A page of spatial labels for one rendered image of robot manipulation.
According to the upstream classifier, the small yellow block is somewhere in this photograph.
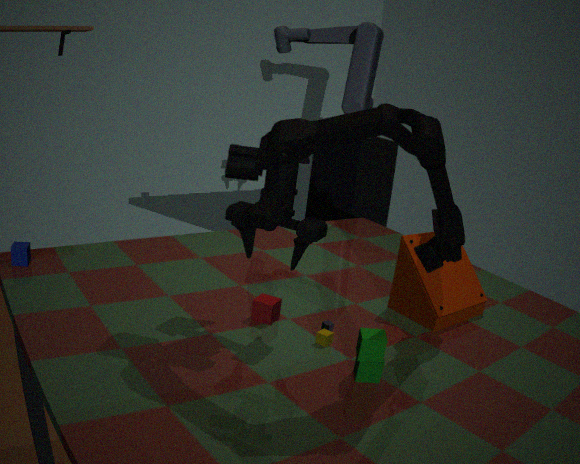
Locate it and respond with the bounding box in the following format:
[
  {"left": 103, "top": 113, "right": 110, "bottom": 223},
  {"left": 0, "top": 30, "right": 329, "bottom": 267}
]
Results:
[{"left": 315, "top": 328, "right": 334, "bottom": 347}]

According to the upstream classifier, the green block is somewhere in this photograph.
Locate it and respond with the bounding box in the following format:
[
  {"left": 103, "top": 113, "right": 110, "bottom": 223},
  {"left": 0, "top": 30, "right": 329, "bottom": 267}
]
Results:
[
  {"left": 354, "top": 357, "right": 385, "bottom": 384},
  {"left": 356, "top": 327, "right": 388, "bottom": 363}
]

